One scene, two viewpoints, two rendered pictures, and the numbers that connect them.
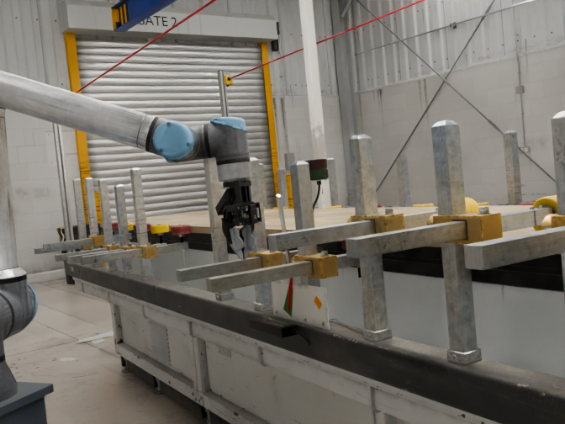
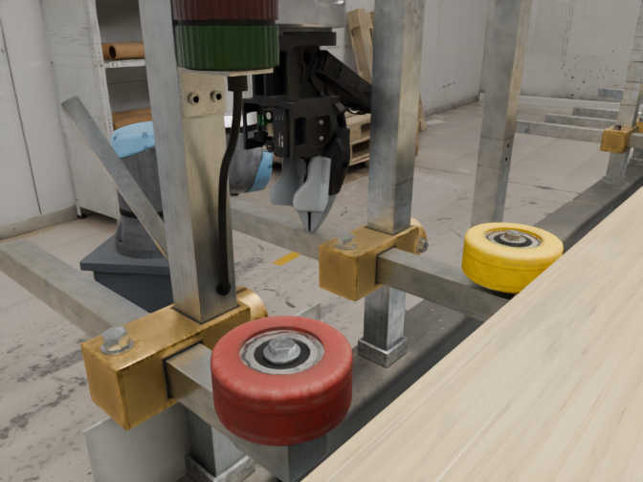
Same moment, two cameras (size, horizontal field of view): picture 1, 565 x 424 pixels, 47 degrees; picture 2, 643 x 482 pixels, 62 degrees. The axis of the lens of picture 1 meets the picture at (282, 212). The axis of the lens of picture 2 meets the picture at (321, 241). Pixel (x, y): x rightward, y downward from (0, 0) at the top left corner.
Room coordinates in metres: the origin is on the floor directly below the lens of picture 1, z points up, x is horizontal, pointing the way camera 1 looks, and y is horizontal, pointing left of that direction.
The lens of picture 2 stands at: (1.59, -0.43, 1.08)
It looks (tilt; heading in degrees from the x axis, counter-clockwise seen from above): 22 degrees down; 72
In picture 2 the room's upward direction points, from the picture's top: straight up
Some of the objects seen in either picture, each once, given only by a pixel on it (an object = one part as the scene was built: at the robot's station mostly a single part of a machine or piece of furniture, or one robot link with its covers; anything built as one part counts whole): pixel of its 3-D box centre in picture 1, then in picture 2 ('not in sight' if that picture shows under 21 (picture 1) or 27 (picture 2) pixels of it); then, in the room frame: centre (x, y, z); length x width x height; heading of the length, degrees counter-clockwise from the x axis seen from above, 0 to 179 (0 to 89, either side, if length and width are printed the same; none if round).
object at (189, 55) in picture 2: (316, 174); (229, 45); (1.64, -0.09, 1.07); 0.06 x 0.06 x 0.02
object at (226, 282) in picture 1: (293, 271); (117, 325); (1.55, -0.01, 0.84); 0.43 x 0.03 x 0.04; 121
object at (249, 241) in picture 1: (249, 241); (310, 197); (1.75, 0.10, 0.90); 0.06 x 0.03 x 0.09; 31
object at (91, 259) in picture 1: (136, 253); (599, 137); (2.64, 0.60, 0.82); 0.43 x 0.03 x 0.04; 121
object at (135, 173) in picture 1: (141, 225); (632, 92); (2.69, 0.58, 0.92); 0.03 x 0.03 x 0.48; 31
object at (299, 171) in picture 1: (308, 257); (207, 316); (1.62, -0.05, 0.86); 0.03 x 0.03 x 0.48; 31
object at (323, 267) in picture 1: (314, 264); (187, 347); (1.60, -0.07, 0.85); 0.13 x 0.06 x 0.05; 31
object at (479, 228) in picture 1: (462, 228); not in sight; (1.17, -0.32, 0.95); 0.13 x 0.06 x 0.05; 31
